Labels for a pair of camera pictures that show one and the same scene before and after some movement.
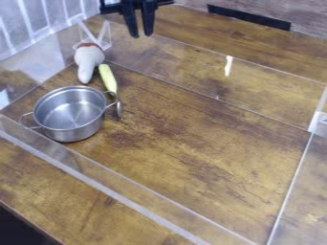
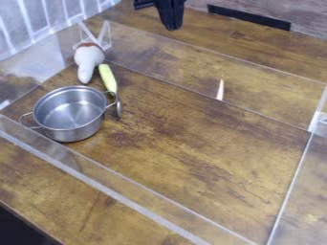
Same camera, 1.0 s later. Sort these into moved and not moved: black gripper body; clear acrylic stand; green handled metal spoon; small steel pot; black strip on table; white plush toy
Moved: black gripper body
Not moved: green handled metal spoon; white plush toy; clear acrylic stand; small steel pot; black strip on table
